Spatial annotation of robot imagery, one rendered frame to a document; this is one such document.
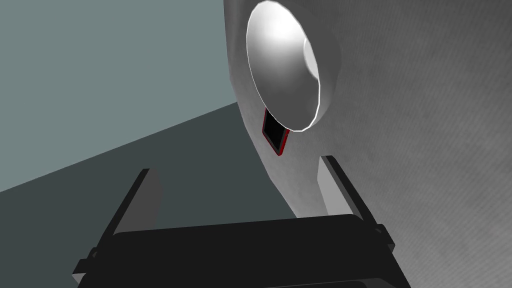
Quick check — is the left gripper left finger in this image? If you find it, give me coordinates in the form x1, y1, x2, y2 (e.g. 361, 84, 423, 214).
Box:
100, 167, 164, 242

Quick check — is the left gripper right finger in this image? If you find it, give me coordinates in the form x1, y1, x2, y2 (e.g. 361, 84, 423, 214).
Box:
317, 154, 379, 227

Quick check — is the black phone with red case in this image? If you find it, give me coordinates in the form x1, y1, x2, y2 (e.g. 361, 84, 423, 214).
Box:
261, 107, 291, 157

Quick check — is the white bowl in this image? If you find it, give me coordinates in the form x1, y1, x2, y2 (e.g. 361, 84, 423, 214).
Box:
245, 0, 343, 133

